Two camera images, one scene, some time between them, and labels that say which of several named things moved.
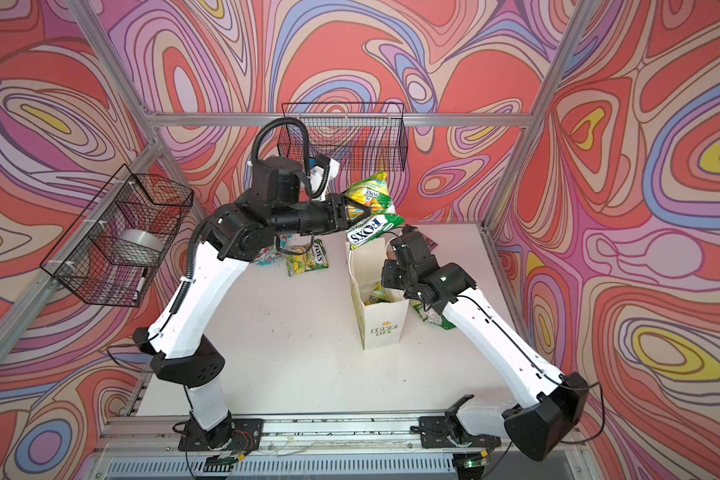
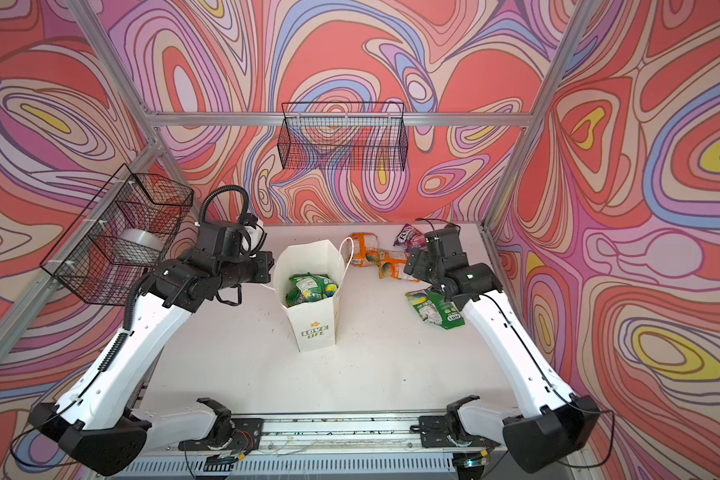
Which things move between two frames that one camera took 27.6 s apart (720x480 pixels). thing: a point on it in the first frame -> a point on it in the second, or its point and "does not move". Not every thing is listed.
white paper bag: (382, 311) -> (308, 277)
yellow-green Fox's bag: (312, 259) -> (308, 287)
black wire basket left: (113, 249) does not move
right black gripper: (388, 276) -> (424, 261)
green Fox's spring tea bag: (431, 315) does not move
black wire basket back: (362, 136) does not move
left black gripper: (336, 207) -> (265, 262)
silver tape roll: (142, 238) does not move
